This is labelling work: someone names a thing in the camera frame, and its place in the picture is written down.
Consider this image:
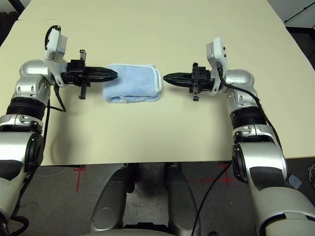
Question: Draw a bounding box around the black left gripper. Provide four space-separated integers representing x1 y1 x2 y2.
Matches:
61 50 118 100

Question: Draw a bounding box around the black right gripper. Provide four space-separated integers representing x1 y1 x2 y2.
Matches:
163 62 214 102

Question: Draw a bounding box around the light blue towel white trim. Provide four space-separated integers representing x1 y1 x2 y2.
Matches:
102 63 164 104

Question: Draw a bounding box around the black foam floor mat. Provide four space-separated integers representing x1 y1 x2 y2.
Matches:
0 11 22 47

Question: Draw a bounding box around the black cabinet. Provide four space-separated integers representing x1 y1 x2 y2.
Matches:
286 26 315 64

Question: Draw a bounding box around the black tripod stand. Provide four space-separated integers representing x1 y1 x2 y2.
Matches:
283 6 315 25

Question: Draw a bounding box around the small grey floor box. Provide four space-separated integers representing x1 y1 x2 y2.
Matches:
288 174 302 189

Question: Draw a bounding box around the grey robot torso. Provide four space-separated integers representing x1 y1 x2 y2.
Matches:
81 225 173 236

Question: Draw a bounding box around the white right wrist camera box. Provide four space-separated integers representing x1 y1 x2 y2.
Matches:
206 36 229 96

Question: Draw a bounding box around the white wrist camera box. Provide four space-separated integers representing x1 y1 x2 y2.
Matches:
43 26 68 88
206 36 229 96

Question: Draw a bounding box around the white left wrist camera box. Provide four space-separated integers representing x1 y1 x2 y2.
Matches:
43 26 68 88

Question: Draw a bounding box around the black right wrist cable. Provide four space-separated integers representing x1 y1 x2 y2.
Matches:
191 61 283 236

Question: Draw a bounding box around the side table black frame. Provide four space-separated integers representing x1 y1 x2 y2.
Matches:
12 0 25 13

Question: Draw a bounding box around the thin white floor wire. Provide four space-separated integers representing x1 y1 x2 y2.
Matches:
36 169 74 177

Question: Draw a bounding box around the white floor cable bundle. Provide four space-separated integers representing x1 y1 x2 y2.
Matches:
307 164 315 187

